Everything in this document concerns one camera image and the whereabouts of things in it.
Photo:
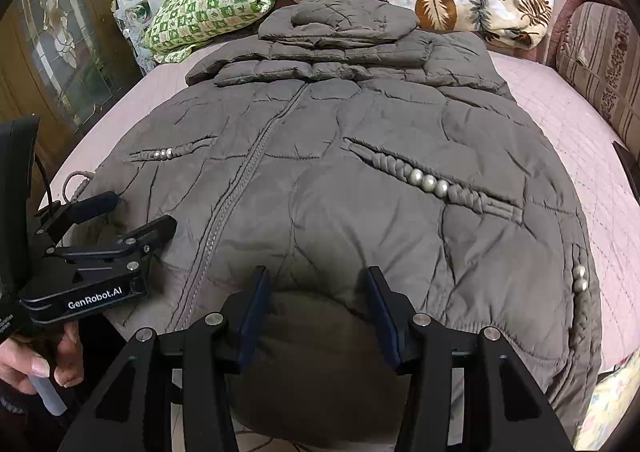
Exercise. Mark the wooden door with glass panel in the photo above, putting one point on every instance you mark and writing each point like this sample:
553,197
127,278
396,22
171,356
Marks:
65,41

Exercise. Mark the yellow floral cloth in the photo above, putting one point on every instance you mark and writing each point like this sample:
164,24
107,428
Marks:
615,397

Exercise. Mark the person's left hand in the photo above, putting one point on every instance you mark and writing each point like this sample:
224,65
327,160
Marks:
20,362

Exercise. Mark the black smartphone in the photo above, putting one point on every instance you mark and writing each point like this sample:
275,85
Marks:
631,171

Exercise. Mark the green checked pillow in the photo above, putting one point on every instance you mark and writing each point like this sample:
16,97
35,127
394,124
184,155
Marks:
200,11

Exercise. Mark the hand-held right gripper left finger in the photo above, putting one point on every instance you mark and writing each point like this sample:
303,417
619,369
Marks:
252,312

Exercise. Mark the grey padded coat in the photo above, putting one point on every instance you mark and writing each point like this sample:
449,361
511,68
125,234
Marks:
350,156

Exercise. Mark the printed plastic sheet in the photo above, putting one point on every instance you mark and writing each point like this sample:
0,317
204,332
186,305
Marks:
132,9

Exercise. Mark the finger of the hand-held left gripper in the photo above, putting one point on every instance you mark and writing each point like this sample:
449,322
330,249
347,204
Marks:
95,204
150,232

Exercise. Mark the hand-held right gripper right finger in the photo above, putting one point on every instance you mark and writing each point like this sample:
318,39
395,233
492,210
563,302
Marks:
385,312

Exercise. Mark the striped floral cushion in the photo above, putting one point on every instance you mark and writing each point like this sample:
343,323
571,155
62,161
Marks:
605,56

